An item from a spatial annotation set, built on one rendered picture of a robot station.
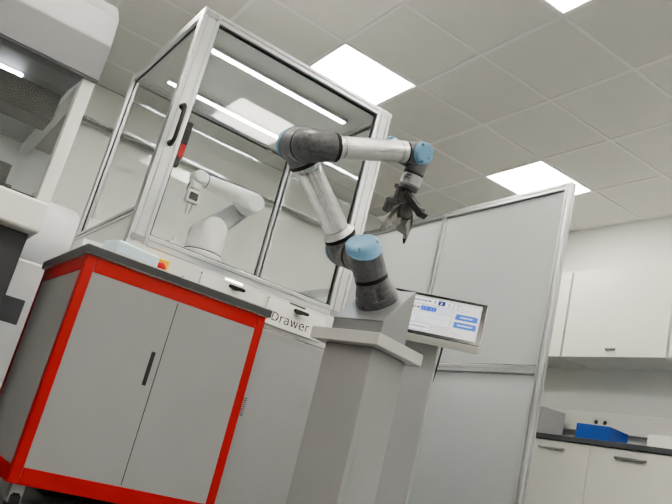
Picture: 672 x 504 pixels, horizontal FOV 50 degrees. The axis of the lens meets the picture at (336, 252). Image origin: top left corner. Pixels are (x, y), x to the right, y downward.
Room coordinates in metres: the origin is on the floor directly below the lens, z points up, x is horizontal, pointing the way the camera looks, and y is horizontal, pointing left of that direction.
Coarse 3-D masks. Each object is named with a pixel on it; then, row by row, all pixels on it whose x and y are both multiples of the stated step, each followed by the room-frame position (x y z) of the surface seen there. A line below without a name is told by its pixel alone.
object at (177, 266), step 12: (156, 252) 2.73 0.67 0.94; (180, 264) 2.78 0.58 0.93; (192, 264) 2.80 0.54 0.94; (192, 276) 2.81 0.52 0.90; (252, 288) 2.95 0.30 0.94; (264, 300) 2.98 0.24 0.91; (288, 300) 3.04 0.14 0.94; (312, 312) 3.10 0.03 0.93; (264, 324) 3.00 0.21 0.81; (288, 336) 3.07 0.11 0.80; (300, 336) 3.09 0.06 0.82; (324, 348) 3.16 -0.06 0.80
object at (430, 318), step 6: (414, 312) 3.22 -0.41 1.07; (420, 312) 3.22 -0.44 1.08; (426, 312) 3.22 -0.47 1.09; (414, 318) 3.19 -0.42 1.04; (420, 318) 3.19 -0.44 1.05; (426, 318) 3.19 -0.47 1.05; (432, 318) 3.19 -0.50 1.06; (438, 318) 3.19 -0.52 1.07; (444, 318) 3.19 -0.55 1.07; (450, 318) 3.19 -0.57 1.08; (438, 324) 3.16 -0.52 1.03; (444, 324) 3.16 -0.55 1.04
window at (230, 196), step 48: (240, 48) 2.78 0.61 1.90; (240, 96) 2.81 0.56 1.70; (288, 96) 2.92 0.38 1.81; (336, 96) 3.04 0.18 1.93; (192, 144) 2.75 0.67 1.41; (240, 144) 2.85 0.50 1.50; (192, 192) 2.78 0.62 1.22; (240, 192) 2.88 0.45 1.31; (288, 192) 2.99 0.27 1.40; (336, 192) 3.10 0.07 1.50; (192, 240) 2.81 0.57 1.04; (240, 240) 2.91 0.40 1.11; (288, 240) 3.02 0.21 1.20; (288, 288) 3.05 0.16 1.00
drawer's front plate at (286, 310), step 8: (272, 304) 2.98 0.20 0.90; (280, 304) 3.00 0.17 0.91; (288, 304) 3.02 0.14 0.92; (272, 312) 2.99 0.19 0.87; (280, 312) 3.01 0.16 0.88; (288, 312) 3.02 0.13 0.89; (272, 320) 2.99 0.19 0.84; (296, 320) 3.05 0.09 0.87; (304, 320) 3.07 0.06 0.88; (312, 320) 3.09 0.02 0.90; (320, 320) 3.11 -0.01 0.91; (280, 328) 3.02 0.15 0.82; (288, 328) 3.03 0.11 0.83; (296, 328) 3.05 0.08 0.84; (304, 328) 3.07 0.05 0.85; (304, 336) 3.08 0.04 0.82
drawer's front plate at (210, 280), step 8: (200, 280) 2.82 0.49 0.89; (208, 280) 2.83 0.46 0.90; (216, 280) 2.85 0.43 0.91; (224, 280) 2.86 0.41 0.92; (216, 288) 2.85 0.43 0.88; (224, 288) 2.87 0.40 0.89; (248, 288) 2.92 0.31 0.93; (240, 296) 2.91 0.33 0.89; (248, 296) 2.92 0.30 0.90; (256, 296) 2.94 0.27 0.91; (264, 296) 2.96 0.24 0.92
